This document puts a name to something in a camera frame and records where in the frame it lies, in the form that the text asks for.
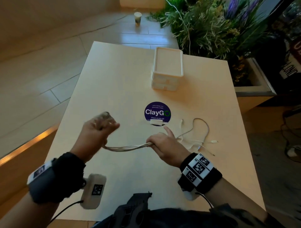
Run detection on black wristband with markers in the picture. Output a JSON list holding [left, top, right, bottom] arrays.
[[177, 153, 223, 195], [26, 152, 86, 204]]

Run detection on white charging cable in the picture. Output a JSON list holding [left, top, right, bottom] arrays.
[[98, 111, 219, 157]]

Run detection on grey wooden planter box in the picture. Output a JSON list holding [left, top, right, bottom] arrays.
[[234, 57, 277, 114]]

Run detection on person's right forearm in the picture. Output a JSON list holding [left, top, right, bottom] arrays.
[[204, 177, 268, 221]]

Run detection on brown wooden bench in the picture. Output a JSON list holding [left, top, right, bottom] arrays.
[[0, 124, 59, 205]]

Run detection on person's dark clothing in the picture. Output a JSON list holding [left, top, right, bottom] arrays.
[[92, 203, 301, 228]]

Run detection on white plastic drawer box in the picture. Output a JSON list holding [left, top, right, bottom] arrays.
[[151, 47, 184, 91]]

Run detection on black camera cable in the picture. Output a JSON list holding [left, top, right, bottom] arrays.
[[196, 192, 213, 209], [48, 199, 84, 225]]

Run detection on black right wristband with markers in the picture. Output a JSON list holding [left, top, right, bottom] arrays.
[[177, 153, 223, 195]]

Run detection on black left camera cable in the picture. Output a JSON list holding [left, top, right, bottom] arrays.
[[48, 199, 84, 225]]

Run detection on round purple sticker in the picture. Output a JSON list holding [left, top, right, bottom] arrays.
[[144, 101, 172, 124]]

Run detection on person's left hand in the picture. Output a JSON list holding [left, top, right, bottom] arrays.
[[70, 111, 120, 164]]

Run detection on green potted plants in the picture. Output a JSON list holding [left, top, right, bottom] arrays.
[[148, 0, 283, 87]]

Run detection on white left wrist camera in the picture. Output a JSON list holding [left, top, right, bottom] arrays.
[[80, 174, 107, 210]]

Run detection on black left wristband with markers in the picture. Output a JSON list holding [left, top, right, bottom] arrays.
[[26, 152, 86, 204]]

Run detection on person's left forearm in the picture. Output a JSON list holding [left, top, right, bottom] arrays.
[[0, 192, 59, 228]]

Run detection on white shoe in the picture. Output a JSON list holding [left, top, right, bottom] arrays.
[[286, 144, 301, 158]]

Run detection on black right camera cable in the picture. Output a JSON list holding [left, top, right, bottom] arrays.
[[196, 192, 213, 209]]

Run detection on thin white wire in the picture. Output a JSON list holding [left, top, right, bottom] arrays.
[[166, 0, 191, 56]]

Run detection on person's right hand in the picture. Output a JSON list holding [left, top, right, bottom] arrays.
[[145, 126, 191, 168]]

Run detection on black chest harness mount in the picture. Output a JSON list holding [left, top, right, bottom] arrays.
[[113, 192, 153, 228]]

